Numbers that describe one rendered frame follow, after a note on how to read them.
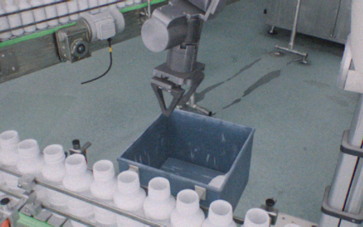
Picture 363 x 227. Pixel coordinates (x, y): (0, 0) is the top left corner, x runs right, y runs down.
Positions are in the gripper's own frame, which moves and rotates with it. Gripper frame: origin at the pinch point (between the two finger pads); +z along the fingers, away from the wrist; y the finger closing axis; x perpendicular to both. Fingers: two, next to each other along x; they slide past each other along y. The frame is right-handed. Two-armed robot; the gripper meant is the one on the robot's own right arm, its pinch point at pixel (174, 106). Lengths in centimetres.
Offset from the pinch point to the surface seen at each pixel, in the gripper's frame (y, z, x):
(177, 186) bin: -11.7, 29.7, -1.1
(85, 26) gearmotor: -78, 23, -91
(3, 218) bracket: 28.4, 19.3, -17.9
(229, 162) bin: -44, 38, 3
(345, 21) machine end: -359, 48, 2
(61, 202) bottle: 18.1, 20.4, -13.5
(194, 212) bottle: 16.8, 7.8, 14.7
